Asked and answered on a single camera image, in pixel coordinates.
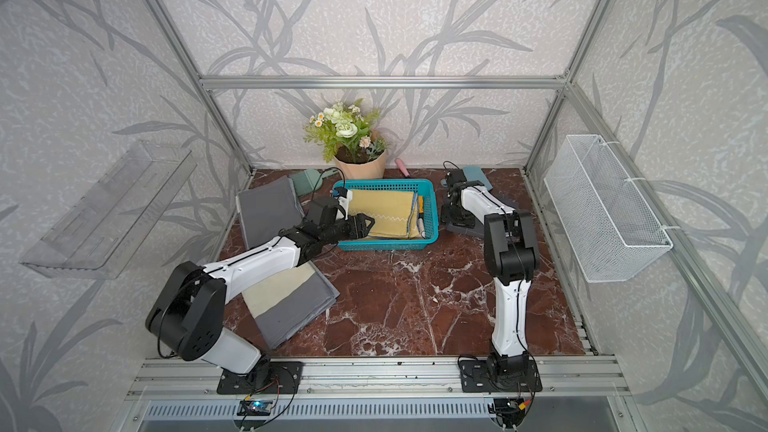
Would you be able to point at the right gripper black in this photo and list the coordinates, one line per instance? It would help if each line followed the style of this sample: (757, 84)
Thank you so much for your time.
(446, 216)

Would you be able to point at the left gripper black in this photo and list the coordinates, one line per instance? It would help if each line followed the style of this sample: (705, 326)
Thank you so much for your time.
(358, 224)

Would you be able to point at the teal plastic basket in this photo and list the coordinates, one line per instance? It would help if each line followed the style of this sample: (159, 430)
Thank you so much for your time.
(421, 187)

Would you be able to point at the pale yellow zigzag pillowcase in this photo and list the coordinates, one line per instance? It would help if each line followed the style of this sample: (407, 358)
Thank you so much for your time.
(395, 212)

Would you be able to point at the grey and beige pillowcase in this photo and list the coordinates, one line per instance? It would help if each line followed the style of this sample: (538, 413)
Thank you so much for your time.
(286, 302)

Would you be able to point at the dark grey checked pillowcase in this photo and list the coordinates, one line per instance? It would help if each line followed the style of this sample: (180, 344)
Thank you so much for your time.
(481, 203)

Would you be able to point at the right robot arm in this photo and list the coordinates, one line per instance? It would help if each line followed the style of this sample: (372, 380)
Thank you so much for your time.
(511, 257)

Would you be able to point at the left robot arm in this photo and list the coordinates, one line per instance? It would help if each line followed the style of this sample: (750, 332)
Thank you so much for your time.
(188, 315)

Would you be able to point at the plain grey folded pillowcase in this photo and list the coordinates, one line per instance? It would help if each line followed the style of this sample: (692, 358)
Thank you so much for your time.
(266, 210)

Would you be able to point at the blue-grey dustpan right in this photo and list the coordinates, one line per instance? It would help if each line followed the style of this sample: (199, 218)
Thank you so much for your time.
(474, 173)

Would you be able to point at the green dustpan left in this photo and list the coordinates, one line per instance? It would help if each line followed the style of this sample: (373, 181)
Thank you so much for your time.
(306, 181)

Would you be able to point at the potted artificial flower plant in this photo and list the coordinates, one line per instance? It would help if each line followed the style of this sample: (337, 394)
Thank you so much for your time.
(349, 139)

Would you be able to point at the right controller board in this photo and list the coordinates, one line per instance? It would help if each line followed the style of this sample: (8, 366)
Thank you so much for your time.
(512, 410)

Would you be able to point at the controller board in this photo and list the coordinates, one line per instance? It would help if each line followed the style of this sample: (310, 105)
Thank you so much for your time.
(255, 407)
(512, 410)

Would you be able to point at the left controller board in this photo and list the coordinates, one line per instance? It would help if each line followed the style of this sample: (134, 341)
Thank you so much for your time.
(255, 407)

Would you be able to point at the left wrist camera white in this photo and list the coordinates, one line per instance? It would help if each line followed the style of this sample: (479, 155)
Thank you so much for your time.
(343, 196)

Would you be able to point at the pink handle object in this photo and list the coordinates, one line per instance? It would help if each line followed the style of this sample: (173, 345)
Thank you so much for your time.
(402, 167)

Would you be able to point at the white wire wall basket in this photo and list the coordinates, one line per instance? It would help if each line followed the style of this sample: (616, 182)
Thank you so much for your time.
(613, 232)

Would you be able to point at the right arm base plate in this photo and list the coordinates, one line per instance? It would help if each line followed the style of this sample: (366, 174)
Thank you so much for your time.
(499, 374)

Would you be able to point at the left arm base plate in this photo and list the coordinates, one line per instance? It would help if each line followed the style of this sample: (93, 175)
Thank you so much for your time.
(267, 377)

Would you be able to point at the aluminium cage frame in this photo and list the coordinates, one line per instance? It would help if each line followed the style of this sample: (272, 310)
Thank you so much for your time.
(742, 341)

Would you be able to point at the aluminium front rail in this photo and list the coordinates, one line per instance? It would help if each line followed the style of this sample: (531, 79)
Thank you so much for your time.
(382, 377)

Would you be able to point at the clear acrylic wall shelf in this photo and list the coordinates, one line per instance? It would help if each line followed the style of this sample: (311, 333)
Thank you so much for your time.
(98, 236)

